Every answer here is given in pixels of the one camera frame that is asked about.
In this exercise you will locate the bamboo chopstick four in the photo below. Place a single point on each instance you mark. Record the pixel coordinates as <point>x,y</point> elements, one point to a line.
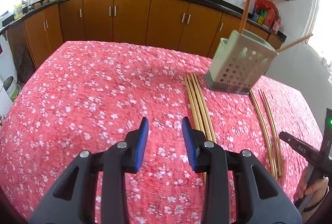
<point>212,136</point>

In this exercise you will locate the red floral tablecloth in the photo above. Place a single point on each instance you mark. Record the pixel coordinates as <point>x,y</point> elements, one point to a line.
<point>89,95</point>

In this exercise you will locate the bamboo chopstick five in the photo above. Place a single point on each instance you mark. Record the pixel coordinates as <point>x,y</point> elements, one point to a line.
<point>265,134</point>

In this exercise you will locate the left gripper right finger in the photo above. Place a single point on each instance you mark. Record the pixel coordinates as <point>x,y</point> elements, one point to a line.
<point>258,196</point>

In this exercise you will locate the bamboo chopstick two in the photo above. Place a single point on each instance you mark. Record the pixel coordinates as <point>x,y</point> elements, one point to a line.
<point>193,106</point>

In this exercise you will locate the bamboo chopstick six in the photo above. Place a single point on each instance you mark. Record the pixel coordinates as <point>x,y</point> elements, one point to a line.
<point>274,134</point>

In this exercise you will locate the lower wooden cabinets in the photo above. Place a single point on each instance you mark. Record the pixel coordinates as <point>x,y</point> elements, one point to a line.
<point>172,24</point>

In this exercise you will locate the green perforated utensil holder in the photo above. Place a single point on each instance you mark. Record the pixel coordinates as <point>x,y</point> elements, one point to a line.
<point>239,62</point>

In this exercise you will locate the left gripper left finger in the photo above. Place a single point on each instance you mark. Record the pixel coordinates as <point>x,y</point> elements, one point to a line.
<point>72,197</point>

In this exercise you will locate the bamboo chopstick three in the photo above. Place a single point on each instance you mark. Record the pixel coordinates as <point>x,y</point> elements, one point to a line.
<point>206,126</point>

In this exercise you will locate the person right hand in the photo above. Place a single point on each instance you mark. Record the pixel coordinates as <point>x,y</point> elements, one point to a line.
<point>318,189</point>

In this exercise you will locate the red condiment packages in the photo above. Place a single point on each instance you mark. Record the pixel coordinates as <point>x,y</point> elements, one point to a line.
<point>265,13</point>

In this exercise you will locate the bamboo chopstick eight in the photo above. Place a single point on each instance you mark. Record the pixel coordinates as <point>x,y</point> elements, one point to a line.
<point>303,39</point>

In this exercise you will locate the yellow detergent bottle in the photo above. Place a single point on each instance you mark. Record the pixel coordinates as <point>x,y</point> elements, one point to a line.
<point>18,11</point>

